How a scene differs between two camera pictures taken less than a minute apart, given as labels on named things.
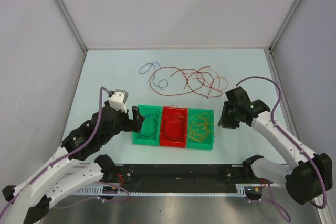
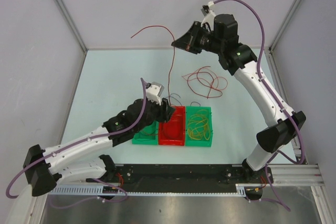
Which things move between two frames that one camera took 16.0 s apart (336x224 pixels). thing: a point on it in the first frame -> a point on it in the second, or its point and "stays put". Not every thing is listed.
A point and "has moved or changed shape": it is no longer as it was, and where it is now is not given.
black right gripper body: [233, 116] -> [205, 41]
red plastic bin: [173, 131] stays put
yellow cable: [199, 125] has moved or changed shape
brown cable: [172, 106] -> [179, 134]
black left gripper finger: [138, 120] -> [167, 110]
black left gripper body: [124, 123] -> [155, 114]
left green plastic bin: [149, 134] stays put
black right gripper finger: [223, 121] -> [187, 42]
